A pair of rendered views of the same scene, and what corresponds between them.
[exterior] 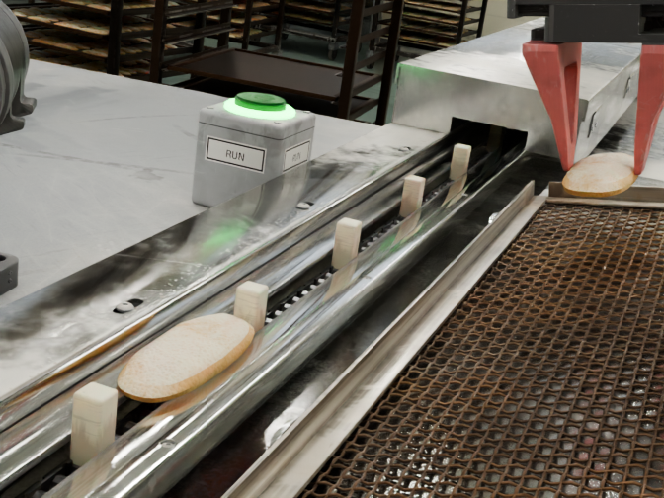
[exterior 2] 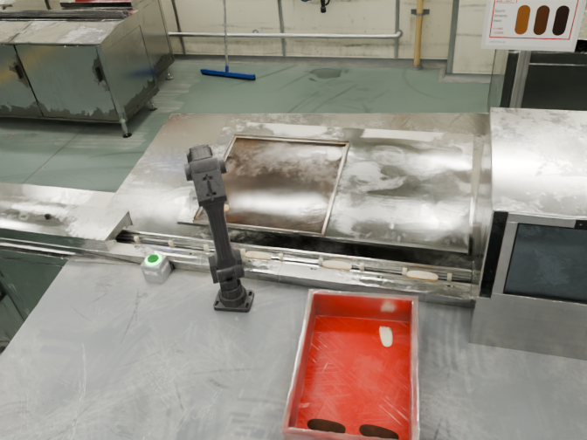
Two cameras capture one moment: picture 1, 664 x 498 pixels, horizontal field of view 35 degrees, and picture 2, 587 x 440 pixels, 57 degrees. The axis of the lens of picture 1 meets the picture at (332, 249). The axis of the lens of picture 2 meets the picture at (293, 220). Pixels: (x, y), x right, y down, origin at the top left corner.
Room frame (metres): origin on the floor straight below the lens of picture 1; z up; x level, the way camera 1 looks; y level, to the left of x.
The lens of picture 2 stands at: (0.30, 1.47, 2.10)
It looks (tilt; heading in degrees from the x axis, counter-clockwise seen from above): 38 degrees down; 270
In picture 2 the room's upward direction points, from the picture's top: 6 degrees counter-clockwise
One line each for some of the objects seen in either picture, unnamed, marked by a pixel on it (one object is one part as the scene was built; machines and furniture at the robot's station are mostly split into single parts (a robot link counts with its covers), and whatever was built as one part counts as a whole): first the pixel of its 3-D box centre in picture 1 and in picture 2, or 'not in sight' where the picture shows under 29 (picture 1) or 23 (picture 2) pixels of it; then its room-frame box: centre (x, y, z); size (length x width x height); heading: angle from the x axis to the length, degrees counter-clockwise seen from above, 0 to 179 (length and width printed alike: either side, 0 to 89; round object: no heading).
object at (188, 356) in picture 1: (191, 348); (258, 255); (0.44, 0.06, 0.86); 0.10 x 0.04 x 0.01; 161
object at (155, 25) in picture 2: not in sight; (123, 41); (1.70, -3.61, 0.44); 0.70 x 0.55 x 0.87; 161
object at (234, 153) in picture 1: (254, 178); (157, 271); (0.79, 0.07, 0.84); 0.08 x 0.08 x 0.11; 71
